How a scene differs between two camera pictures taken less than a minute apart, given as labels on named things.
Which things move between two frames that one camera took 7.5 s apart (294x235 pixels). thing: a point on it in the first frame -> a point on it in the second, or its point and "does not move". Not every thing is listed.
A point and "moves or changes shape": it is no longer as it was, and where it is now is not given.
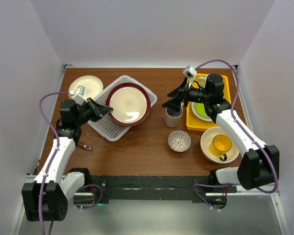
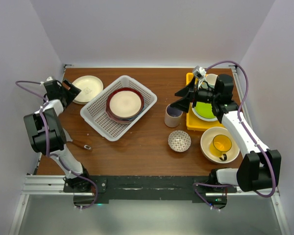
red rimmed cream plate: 131,103 moves or changes shape
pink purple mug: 172,118 does not move
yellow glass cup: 220,144 does not move
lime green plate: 199,108 does not move
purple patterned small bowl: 179,141 does not move
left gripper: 101,110 -> 72,93
